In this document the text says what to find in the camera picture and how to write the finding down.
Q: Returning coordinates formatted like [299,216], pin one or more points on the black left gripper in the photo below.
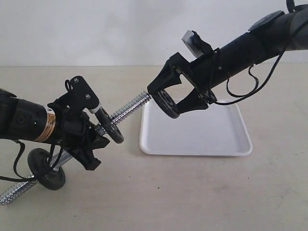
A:
[75,135]

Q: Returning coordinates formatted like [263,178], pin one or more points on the white plastic tray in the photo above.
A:
[216,131]

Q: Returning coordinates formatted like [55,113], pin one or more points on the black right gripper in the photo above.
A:
[203,73]

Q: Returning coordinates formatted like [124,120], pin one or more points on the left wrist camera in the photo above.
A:
[83,94]

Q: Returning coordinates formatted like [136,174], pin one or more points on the black weight plate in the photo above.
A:
[107,124]
[166,104]
[38,163]

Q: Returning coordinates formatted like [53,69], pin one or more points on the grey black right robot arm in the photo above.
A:
[269,37]

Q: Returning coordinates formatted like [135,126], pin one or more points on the chrome dumbbell bar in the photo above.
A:
[56,161]

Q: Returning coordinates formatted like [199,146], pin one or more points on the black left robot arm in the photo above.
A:
[51,124]

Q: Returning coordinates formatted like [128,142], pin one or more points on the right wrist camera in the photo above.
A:
[195,44]

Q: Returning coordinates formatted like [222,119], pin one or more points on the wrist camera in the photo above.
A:
[195,44]
[83,94]

